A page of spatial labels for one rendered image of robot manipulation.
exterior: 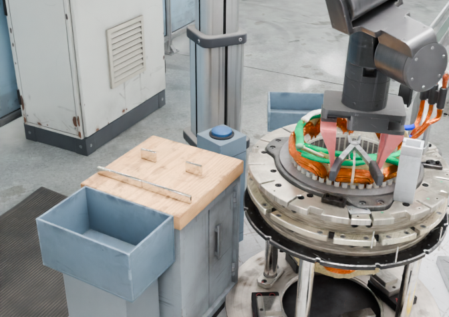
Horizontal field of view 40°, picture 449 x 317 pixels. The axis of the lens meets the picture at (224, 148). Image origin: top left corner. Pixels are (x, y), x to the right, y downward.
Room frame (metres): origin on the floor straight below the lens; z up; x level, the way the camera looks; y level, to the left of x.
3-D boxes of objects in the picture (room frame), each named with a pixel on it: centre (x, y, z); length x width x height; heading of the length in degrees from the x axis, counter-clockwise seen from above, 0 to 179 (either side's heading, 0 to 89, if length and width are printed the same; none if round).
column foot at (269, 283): (0.93, -0.09, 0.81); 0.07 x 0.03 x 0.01; 147
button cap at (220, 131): (1.08, 0.01, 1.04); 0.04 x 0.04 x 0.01
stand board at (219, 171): (0.88, 0.10, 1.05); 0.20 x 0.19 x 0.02; 151
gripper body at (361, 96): (0.73, -0.18, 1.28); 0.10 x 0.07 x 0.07; 81
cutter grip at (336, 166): (0.71, -0.15, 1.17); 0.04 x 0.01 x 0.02; 158
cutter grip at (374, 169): (0.70, -0.20, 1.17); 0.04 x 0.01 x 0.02; 4
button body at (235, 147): (1.08, 0.01, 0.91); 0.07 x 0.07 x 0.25; 43
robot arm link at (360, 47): (0.72, -0.18, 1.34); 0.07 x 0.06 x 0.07; 26
